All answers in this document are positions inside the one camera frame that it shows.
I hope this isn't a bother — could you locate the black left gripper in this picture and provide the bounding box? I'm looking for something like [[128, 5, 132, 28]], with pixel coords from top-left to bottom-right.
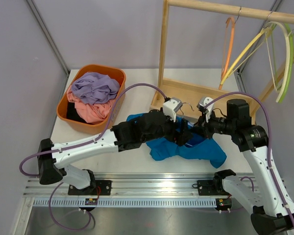
[[142, 108, 193, 146]]

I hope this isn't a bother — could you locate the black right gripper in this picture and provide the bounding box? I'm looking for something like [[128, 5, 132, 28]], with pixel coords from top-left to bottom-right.
[[190, 109, 236, 140]]

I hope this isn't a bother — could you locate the blue t shirt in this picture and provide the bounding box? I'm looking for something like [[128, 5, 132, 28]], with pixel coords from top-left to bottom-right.
[[126, 113, 228, 169]]

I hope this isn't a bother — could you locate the cream yellow hanger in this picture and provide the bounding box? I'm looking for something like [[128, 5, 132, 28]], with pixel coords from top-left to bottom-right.
[[219, 26, 272, 90]]

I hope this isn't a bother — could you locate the pink t shirt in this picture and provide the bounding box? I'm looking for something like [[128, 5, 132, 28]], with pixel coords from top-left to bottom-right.
[[66, 86, 115, 124]]

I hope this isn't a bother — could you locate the lilac t shirt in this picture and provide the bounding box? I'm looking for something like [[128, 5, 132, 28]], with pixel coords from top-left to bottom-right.
[[71, 72, 120, 105]]

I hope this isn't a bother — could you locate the black t shirt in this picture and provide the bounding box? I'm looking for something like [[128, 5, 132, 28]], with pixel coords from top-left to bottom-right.
[[66, 102, 87, 124]]

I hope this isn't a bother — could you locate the orange brown hanger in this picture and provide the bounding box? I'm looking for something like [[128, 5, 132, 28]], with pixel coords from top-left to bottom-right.
[[220, 7, 242, 80]]

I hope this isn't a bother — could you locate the lime green hanger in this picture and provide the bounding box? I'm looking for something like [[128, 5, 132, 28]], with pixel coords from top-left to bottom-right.
[[266, 21, 294, 103]]

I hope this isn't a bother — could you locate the light blue hanger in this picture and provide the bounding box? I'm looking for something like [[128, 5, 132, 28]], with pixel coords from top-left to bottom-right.
[[176, 102, 190, 144]]

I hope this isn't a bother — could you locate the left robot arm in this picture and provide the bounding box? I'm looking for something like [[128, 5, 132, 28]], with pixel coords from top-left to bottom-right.
[[38, 110, 193, 195]]

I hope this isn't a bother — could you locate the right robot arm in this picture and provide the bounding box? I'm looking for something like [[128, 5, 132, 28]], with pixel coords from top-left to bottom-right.
[[191, 97, 294, 235]]

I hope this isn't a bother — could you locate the wooden clothes rack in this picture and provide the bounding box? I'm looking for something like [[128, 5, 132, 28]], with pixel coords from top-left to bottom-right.
[[149, 0, 294, 123]]

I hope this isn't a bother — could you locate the orange plastic basket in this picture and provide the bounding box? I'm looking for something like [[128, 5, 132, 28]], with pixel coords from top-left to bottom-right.
[[57, 64, 126, 135]]

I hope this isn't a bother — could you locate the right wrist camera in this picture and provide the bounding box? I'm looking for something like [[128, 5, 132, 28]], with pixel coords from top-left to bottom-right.
[[197, 96, 214, 123]]

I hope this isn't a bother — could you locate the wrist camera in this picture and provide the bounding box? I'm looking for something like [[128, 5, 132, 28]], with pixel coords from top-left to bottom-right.
[[162, 97, 183, 122], [197, 96, 214, 123]]

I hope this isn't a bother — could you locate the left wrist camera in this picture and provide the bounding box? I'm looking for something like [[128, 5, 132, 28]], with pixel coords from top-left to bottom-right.
[[162, 97, 183, 122]]

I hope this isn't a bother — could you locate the aluminium mounting rail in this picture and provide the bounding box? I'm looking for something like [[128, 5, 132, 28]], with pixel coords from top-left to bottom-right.
[[14, 172, 255, 235]]

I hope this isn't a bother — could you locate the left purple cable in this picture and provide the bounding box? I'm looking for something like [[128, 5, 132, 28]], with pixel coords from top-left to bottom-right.
[[19, 83, 169, 231]]

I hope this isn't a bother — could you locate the purple cable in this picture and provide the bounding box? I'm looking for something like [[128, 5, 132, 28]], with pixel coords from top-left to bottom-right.
[[203, 91, 294, 235], [19, 83, 169, 231]]

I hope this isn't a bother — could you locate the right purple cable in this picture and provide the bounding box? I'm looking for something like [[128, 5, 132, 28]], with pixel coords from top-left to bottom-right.
[[203, 91, 294, 235]]

